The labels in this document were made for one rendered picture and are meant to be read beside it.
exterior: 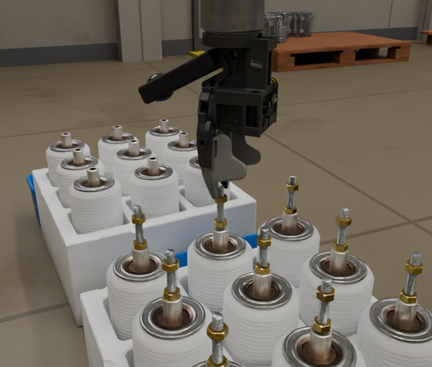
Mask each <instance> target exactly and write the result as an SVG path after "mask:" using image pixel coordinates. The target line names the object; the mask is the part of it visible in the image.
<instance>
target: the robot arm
mask: <svg viewBox="0 0 432 367"><path fill-rule="evenodd" d="M264 5H265V0H200V27H201V28H202V29H203V30H204V31H205V32H203V45H205V46H208V47H215V48H213V49H211V50H208V51H206V52H204V53H202V54H200V55H198V56H197V57H195V58H192V59H191V60H188V61H187V62H185V63H183V64H181V65H180V66H177V67H175V68H174V69H172V70H170V71H168V72H166V73H164V74H161V73H158V74H154V75H152V76H150V77H149V79H148V81H147V82H146V84H143V85H141V86H140V87H139V88H138V92H139V94H140V96H141V98H142V99H143V101H144V103H145V104H150V103H152V102H154V101H157V102H163V101H167V100H168V99H169V98H170V97H171V96H172V95H173V92H174V91H176V90H178V89H180V88H182V87H184V86H186V85H188V84H190V83H192V82H194V81H196V80H198V79H200V78H202V77H204V76H206V75H208V74H210V73H212V72H214V71H216V70H218V69H220V68H223V71H221V72H219V73H218V74H216V75H214V76H212V77H211V78H209V79H206V80H205V81H203V82H202V92H201V93H200V97H199V102H198V110H197V115H198V122H197V154H198V159H199V165H200V167H201V172H202V175H203V178H204V181H205V185H206V186H207V188H208V191H209V193H210V195H211V197H212V199H214V200H217V199H218V189H219V184H218V182H221V185H222V186H223V187H224V188H225V189H228V187H229V181H236V180H241V179H244V178H245V177H246V174H247V167H246V165H255V164H257V163H259V161H260V159H261V154H260V152H259V150H257V149H255V148H254V147H253V146H250V145H249V144H247V142H246V136H252V137H258V138H260V137H261V134H262V133H263V132H264V131H265V130H266V129H267V128H269V127H270V126H271V125H272V124H273V123H274V122H276V121H277V107H278V82H277V80H276V79H275V78H273V77H272V50H273V49H275V48H277V37H278V36H265V35H262V33H261V32H259V31H261V30H262V29H263V28H264ZM235 53H237V55H236V54H235ZM272 79H274V80H275V82H274V81H273V80H272ZM271 80H272V82H271Z"/></svg>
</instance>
